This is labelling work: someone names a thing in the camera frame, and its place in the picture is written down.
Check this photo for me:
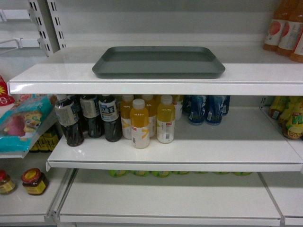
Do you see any grey rectangular serving tray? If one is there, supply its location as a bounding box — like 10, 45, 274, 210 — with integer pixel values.
92, 46, 225, 79

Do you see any orange juice bottle front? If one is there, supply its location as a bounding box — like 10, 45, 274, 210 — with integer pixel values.
130, 99, 150, 149

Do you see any orange juice bottle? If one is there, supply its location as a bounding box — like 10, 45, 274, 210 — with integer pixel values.
263, 0, 291, 51
130, 99, 150, 149
120, 95, 134, 140
276, 0, 303, 57
157, 95, 175, 144
289, 32, 303, 63

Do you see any orange juice bottle back left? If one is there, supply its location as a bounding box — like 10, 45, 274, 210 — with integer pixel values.
120, 95, 134, 140

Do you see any dark tea bottle right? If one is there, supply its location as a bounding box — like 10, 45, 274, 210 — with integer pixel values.
98, 94, 122, 142

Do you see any dark tea bottle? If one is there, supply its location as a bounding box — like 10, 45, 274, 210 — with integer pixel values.
54, 94, 84, 147
98, 94, 122, 142
80, 95, 104, 138

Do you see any blue drink bottle left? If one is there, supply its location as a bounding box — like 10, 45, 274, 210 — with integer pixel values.
188, 95, 206, 125

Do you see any blue drink bottle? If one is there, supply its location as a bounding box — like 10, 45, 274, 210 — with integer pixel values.
205, 95, 225, 125
188, 95, 206, 125

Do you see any blue drink bottle right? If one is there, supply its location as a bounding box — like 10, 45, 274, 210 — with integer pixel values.
205, 95, 225, 125

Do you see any dark tea bottle middle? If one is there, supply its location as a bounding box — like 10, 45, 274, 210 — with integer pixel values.
80, 95, 104, 138

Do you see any dark tea bottle left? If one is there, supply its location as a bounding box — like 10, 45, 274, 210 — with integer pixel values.
54, 94, 84, 147

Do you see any white middle shelf board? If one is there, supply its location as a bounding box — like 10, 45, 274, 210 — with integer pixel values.
46, 107, 303, 172

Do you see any white shelf board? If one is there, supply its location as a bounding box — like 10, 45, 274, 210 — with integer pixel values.
8, 46, 303, 96
60, 169, 281, 226
46, 107, 303, 172

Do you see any white lower shelf board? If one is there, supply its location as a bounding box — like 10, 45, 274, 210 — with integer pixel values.
60, 169, 281, 226

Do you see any white upper shelf board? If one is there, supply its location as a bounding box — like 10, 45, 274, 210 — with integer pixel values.
8, 46, 303, 96

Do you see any teal snack bag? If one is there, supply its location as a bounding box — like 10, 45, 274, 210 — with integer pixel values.
0, 94, 57, 153

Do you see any red lid sauce jar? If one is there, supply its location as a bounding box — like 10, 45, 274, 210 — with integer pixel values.
21, 168, 49, 195

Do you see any yellow lemon tea bottle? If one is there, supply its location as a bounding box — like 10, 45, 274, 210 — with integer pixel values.
283, 97, 303, 140

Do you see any red snack packet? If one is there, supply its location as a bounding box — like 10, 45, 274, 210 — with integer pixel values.
0, 76, 15, 106

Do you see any white slotted shelf upright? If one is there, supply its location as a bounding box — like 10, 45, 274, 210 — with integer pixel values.
28, 0, 66, 56

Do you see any orange juice bottle top right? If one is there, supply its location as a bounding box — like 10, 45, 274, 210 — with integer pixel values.
289, 32, 303, 63

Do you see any red lid jar far left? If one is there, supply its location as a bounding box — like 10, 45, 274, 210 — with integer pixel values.
0, 170, 17, 195

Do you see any orange juice bottle top left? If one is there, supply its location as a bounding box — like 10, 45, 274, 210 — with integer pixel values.
263, 0, 291, 51

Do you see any orange juice bottle top middle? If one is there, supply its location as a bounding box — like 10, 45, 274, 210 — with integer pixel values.
276, 0, 303, 57

